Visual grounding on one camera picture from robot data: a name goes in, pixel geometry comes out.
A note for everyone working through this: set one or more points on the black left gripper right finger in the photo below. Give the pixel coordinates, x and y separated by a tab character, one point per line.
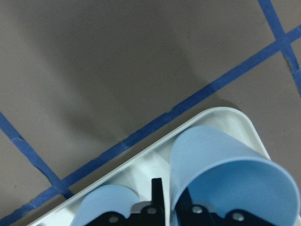
189	213

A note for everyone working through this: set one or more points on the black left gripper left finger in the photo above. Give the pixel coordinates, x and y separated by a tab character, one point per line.
152	213

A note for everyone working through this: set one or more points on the light blue cup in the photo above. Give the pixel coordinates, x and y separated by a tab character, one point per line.
117	198
221	171

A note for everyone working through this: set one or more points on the cream plastic tray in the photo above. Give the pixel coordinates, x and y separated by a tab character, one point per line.
154	162

